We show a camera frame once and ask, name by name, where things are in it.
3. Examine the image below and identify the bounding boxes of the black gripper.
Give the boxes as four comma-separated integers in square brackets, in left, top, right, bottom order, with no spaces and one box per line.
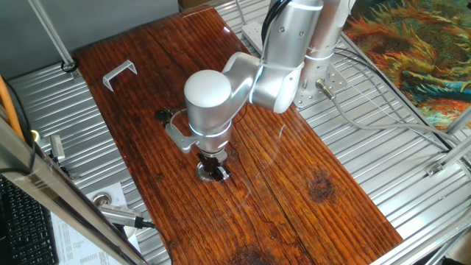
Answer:
[196,151,232,182]

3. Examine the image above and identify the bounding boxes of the small round steel plate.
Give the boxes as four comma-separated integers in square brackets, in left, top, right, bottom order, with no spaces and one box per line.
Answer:
[194,161,232,183]

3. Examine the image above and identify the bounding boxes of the brown wooden board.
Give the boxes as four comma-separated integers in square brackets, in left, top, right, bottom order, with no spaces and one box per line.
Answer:
[73,6,404,265]

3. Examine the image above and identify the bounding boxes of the small white ceramic dish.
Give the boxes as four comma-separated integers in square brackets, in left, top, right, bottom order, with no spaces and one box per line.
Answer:
[121,225,140,242]

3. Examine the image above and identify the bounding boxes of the small round metal tin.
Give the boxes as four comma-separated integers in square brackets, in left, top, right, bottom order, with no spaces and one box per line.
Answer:
[91,191,113,208]

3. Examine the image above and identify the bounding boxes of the white mesh basket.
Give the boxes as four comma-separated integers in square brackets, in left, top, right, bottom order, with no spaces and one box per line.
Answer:
[102,60,138,93]

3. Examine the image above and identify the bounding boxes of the white power strip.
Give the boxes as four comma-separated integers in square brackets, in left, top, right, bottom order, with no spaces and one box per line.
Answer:
[241,21,266,54]

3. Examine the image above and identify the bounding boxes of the printed paper sheet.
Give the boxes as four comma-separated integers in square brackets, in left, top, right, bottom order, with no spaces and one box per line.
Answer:
[51,182,143,265]

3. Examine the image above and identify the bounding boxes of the small silver mounted device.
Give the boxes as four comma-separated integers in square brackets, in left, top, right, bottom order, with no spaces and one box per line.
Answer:
[49,135,80,180]

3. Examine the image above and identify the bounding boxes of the black keyboard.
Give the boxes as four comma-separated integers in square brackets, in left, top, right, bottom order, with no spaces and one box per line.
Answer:
[0,174,60,265]

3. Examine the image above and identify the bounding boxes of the orange pipe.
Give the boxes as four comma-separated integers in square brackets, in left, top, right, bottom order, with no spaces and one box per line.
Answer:
[0,75,25,141]

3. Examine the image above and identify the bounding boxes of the colourful painted cloth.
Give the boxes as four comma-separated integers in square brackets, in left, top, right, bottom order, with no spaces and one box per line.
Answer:
[344,0,471,130]

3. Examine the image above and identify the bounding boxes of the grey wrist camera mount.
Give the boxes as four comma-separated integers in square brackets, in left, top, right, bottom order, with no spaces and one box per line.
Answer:
[164,123,199,155]

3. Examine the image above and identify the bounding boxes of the black cable plug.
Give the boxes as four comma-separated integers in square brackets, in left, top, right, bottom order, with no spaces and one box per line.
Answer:
[154,107,174,124]

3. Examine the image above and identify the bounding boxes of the black camera cable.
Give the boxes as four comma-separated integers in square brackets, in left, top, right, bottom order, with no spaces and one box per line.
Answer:
[141,219,174,265]

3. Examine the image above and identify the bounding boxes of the silver camera with cable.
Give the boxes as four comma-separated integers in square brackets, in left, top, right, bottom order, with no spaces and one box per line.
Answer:
[97,203,146,230]

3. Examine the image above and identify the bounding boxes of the thick grey base cable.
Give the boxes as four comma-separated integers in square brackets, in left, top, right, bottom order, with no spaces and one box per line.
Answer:
[315,79,471,148]

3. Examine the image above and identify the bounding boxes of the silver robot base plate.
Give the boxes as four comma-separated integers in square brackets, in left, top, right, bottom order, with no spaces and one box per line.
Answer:
[293,62,349,109]

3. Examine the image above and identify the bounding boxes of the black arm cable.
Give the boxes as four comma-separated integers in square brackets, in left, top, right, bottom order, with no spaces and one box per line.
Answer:
[260,0,291,47]

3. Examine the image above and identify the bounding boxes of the shiny steel frame bar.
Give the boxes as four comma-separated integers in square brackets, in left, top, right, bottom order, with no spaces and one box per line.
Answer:
[0,106,149,265]

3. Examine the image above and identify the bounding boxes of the aluminium frame post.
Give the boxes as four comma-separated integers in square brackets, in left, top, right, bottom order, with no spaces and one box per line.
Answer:
[27,0,79,74]

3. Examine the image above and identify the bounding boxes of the aluminium frame strut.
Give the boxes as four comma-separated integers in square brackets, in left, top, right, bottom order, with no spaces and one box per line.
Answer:
[425,106,471,177]

